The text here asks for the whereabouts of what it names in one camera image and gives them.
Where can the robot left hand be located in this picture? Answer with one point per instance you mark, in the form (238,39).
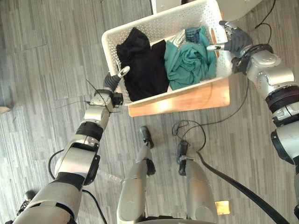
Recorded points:
(112,79)

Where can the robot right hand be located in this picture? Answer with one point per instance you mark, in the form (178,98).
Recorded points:
(240,39)

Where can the white perforated laundry basket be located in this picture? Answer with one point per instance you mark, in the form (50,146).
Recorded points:
(163,46)

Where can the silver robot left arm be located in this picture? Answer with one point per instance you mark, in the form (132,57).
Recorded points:
(70,161)

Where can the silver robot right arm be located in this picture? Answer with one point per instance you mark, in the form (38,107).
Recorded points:
(273,86)

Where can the white washing machine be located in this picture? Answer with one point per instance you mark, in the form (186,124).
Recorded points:
(233,9)

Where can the black garment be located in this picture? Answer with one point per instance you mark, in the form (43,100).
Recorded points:
(143,65)

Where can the blue plaid garment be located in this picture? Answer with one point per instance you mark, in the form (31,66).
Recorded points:
(193,34)

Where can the teal garment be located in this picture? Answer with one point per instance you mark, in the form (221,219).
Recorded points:
(189,63)

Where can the grey patterned garment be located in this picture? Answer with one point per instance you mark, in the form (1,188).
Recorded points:
(178,38)

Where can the wooden stool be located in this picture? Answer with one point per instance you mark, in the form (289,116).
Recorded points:
(182,100)

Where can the silver robot left leg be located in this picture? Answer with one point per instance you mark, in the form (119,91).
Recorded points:
(136,182)

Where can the silver robot leg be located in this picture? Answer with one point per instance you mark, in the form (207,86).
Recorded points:
(198,186)
(136,182)

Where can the silver robot right leg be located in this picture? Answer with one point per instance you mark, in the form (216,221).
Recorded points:
(198,186)

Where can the black wheeled base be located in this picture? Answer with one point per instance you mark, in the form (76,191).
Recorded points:
(24,200)

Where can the brass floor socket plate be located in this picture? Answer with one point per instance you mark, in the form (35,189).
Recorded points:
(222,207)

